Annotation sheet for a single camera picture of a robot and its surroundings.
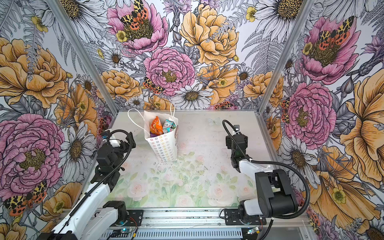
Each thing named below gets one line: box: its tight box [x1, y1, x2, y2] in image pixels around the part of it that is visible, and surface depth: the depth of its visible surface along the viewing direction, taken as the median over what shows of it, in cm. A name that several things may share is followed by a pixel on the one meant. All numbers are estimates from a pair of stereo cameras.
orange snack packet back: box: [150, 116, 164, 136], surface depth 87 cm
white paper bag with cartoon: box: [127, 103, 179, 163], surface depth 83 cm
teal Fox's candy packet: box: [162, 119, 177, 134], surface depth 89 cm
